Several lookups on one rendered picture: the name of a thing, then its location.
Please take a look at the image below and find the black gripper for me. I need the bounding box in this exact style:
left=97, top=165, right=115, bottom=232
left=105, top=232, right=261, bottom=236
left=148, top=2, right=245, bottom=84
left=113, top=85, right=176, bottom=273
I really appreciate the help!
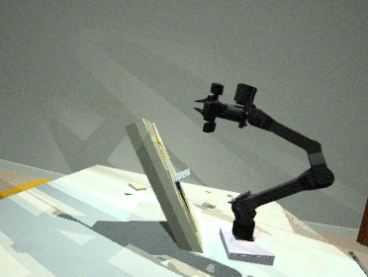
left=194, top=83, right=232, bottom=133

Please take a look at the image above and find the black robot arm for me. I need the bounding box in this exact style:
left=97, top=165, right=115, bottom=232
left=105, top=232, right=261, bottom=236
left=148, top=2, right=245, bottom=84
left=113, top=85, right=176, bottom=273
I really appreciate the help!
left=202, top=84, right=334, bottom=241

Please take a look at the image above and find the cream flat rectangular block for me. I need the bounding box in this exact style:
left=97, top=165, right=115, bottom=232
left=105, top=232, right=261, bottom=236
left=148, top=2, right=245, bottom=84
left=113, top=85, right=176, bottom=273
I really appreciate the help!
left=204, top=198, right=218, bottom=209
left=129, top=182, right=146, bottom=191

